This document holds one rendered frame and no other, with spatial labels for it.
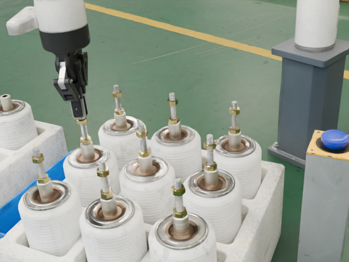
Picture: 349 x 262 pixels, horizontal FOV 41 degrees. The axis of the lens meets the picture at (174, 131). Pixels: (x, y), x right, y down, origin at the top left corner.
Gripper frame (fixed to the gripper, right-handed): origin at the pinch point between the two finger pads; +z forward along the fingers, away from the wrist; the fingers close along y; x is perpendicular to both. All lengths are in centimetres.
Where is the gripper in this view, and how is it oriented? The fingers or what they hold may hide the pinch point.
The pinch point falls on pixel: (79, 106)
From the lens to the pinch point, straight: 80.6
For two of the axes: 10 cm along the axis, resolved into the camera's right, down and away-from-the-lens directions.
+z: 0.7, 8.7, 5.0
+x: -10.0, 0.3, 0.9
